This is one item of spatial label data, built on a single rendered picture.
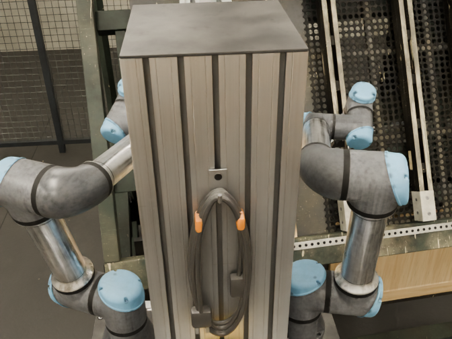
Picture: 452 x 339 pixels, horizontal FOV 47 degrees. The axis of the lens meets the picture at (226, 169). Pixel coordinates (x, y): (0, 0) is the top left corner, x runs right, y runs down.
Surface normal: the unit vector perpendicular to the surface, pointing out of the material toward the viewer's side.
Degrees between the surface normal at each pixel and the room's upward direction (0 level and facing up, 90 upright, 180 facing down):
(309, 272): 8
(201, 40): 0
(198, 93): 90
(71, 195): 67
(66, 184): 42
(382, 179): 63
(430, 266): 90
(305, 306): 92
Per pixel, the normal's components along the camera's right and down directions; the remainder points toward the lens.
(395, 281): 0.18, 0.52
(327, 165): -0.47, -0.34
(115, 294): 0.11, -0.81
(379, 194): -0.15, 0.56
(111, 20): 0.14, -0.02
